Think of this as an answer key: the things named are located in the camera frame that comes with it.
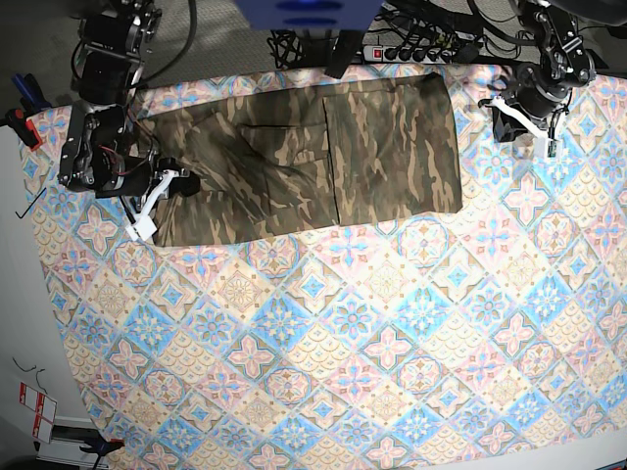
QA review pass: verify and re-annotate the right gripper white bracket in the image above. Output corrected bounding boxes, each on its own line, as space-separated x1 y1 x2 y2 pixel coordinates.
117 156 188 241

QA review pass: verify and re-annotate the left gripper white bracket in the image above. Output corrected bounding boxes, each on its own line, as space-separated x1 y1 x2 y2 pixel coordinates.
478 84 572 158

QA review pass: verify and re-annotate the camouflage T-shirt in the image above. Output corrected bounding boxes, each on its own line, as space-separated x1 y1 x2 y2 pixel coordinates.
145 73 462 247

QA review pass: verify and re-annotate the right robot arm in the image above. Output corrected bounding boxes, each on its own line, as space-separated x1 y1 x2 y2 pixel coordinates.
58 1 195 241

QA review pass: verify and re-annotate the black hex key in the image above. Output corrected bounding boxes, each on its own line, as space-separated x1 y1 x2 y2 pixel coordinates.
15 186 47 219

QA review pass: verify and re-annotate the white power strip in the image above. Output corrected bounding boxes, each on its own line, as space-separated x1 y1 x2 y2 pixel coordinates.
362 45 461 65

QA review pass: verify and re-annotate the blue clamp upper left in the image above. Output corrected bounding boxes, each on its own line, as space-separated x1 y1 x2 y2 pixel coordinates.
11 73 52 114

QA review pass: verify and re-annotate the blue clamp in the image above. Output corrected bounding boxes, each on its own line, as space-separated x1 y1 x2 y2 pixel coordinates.
11 73 52 114
79 438 124 456

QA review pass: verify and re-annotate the red black clamp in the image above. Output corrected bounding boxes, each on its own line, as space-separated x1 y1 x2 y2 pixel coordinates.
4 109 42 151

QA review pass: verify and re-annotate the red white label tag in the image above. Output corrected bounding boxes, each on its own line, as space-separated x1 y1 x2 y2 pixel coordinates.
19 382 58 444

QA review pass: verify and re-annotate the patterned tile tablecloth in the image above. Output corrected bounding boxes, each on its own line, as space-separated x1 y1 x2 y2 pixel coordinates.
21 67 626 469

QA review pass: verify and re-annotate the blue clamp lower left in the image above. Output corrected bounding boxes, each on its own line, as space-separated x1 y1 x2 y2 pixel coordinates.
79 438 124 456

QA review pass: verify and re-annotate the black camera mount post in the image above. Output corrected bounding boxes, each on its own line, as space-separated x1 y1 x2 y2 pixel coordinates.
324 29 364 79

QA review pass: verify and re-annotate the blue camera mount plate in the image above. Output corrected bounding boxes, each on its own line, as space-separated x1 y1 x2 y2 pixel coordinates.
234 0 383 30

